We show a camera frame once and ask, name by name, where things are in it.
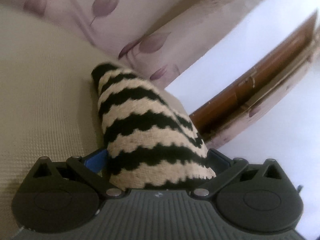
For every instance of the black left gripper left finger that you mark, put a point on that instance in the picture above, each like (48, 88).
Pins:
(61, 196)

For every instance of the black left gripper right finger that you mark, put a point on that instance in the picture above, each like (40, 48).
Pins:
(252, 197)

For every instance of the black and white knit garment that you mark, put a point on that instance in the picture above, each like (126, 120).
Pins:
(150, 144)

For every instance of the beige woven mattress pad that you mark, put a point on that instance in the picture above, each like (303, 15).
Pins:
(48, 100)

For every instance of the pink leaf-print bedsheet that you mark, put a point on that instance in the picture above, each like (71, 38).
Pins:
(160, 39)

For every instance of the brown wooden bed frame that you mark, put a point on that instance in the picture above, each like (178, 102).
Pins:
(258, 90)

